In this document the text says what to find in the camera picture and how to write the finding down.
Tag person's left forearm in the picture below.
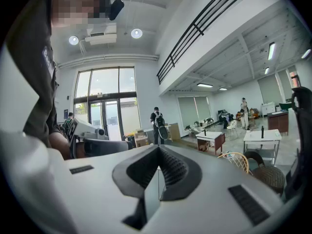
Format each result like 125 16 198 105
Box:
48 130 72 161

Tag grey roller blinds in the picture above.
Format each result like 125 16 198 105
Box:
177 96 212 129

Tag white metal-legged table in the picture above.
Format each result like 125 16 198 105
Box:
243 129 283 166

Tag black office chair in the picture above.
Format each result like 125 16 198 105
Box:
283 86 312 202

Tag black metal railing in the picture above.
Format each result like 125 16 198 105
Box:
156 0 259 85

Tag white ceiling pipe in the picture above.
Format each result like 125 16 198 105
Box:
58 53 160 70

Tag dark wicker chair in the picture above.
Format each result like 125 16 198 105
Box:
243 151 286 196

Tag cardboard box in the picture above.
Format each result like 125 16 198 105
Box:
134 129 150 148

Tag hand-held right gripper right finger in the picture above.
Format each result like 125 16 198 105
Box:
158 145 203 202

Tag white cabinet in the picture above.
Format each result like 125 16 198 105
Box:
261 101 276 118

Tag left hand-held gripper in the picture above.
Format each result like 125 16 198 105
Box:
66 117 134 159

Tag brown wooden desk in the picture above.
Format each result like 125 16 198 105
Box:
267 111 290 134

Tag white ceiling air conditioner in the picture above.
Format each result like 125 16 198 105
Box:
84 24 118 46

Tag person's dark shirt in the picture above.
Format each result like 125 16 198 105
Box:
4 0 63 149

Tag white wire chair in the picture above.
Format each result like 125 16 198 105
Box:
226 119 239 140

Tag black head-worn camera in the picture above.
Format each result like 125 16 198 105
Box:
108 0 125 21

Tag tall glass entrance door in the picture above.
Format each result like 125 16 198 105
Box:
72 66 142 141

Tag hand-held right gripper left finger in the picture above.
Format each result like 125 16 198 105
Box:
112 145 160 199

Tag white table with wooden sides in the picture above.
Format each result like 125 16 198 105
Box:
195 130 226 156

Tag light rattan chair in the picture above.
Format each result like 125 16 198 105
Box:
216 152 254 176

